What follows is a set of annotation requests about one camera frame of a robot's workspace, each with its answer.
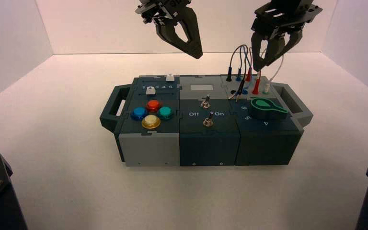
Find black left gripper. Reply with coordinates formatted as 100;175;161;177
135;0;204;60

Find red banana plug wire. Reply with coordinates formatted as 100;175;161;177
246;47;263;95

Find red round push button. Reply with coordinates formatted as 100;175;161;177
146;99;162;113

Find yellow round push button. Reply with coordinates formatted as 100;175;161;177
141;115;161;130

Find green round push button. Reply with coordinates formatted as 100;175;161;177
157;106;174;121

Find grey and teal control box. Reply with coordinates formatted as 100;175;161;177
100;74;314;167

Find blue banana plug wire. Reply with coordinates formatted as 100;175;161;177
235;44;254;102

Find teal rotary knob green pointer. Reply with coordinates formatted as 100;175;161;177
250;97;289;121

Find white banana plug wire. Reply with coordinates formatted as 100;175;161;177
250;46;285;94

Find blue round push button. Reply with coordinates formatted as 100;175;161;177
130;107;148;121

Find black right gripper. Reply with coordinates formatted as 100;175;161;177
251;0;323;72

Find small rectangular display screen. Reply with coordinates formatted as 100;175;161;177
191;84;216;93

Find black banana plug wire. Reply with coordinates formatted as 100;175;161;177
225;44;246;102

